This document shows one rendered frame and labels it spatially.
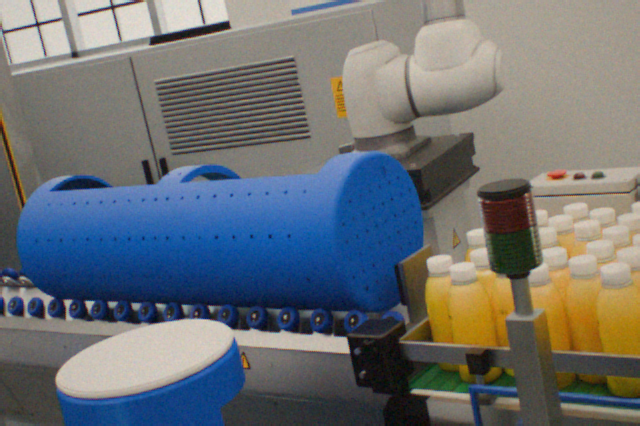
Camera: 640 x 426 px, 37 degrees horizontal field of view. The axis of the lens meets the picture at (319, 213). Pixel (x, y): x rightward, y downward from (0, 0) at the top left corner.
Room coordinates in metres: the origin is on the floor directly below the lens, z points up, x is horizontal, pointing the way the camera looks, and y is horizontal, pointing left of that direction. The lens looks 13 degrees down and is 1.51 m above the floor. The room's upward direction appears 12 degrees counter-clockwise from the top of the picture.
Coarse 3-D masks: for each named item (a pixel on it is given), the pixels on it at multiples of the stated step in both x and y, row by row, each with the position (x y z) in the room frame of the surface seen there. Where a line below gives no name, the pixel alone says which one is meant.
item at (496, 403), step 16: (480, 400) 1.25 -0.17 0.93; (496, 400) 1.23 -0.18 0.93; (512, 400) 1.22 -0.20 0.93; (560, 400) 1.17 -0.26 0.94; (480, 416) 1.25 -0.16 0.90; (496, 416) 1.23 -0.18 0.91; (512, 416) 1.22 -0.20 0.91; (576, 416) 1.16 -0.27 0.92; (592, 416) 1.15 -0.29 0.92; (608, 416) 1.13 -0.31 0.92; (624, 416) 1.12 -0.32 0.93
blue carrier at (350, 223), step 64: (64, 192) 2.06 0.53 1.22; (128, 192) 1.92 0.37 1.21; (192, 192) 1.80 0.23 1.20; (256, 192) 1.69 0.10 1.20; (320, 192) 1.60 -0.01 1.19; (384, 192) 1.67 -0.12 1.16; (64, 256) 1.98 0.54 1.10; (128, 256) 1.86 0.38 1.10; (192, 256) 1.74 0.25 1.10; (256, 256) 1.65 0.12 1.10; (320, 256) 1.56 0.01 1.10; (384, 256) 1.64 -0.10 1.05
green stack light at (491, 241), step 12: (528, 228) 1.07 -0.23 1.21; (492, 240) 1.08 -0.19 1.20; (504, 240) 1.07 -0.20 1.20; (516, 240) 1.06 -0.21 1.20; (528, 240) 1.07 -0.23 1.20; (492, 252) 1.08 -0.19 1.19; (504, 252) 1.07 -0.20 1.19; (516, 252) 1.06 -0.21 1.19; (528, 252) 1.06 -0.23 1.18; (540, 252) 1.08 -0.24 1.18; (492, 264) 1.08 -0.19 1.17; (504, 264) 1.07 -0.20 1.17; (516, 264) 1.06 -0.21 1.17; (528, 264) 1.06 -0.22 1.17; (540, 264) 1.07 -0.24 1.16
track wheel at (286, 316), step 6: (282, 312) 1.68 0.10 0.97; (288, 312) 1.67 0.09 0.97; (294, 312) 1.66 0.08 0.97; (282, 318) 1.67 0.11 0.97; (288, 318) 1.67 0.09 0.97; (294, 318) 1.66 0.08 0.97; (282, 324) 1.67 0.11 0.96; (288, 324) 1.66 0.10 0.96; (294, 324) 1.65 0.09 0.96; (288, 330) 1.66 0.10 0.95
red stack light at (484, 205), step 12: (528, 192) 1.08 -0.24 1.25; (480, 204) 1.09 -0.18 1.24; (492, 204) 1.07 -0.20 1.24; (504, 204) 1.06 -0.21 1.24; (516, 204) 1.06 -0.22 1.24; (528, 204) 1.07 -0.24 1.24; (492, 216) 1.07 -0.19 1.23; (504, 216) 1.07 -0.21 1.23; (516, 216) 1.06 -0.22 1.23; (528, 216) 1.07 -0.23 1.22; (492, 228) 1.07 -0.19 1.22; (504, 228) 1.07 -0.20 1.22; (516, 228) 1.06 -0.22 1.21
